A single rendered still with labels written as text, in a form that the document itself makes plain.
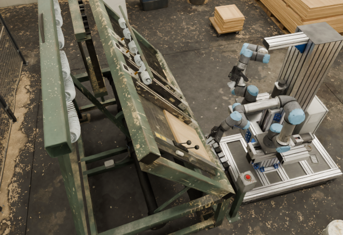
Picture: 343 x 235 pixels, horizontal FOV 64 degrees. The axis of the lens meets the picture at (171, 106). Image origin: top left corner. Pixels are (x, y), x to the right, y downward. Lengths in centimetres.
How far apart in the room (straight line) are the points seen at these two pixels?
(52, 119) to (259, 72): 412
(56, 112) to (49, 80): 25
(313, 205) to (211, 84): 229
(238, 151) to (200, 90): 137
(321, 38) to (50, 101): 187
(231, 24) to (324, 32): 343
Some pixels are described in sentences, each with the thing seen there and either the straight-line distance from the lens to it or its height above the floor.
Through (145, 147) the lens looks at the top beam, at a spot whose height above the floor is 190.
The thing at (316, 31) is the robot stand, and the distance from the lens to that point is 238.
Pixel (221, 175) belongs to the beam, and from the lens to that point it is 261.
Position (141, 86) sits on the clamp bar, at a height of 168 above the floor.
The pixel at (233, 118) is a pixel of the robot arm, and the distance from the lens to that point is 204.
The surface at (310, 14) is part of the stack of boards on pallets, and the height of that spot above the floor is 67.
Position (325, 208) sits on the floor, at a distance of 385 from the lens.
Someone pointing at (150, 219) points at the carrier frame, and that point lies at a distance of 256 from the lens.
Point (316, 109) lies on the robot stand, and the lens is 292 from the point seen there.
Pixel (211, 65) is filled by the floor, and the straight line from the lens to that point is 503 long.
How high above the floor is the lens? 320
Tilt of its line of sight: 48 degrees down
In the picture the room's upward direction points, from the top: 1 degrees counter-clockwise
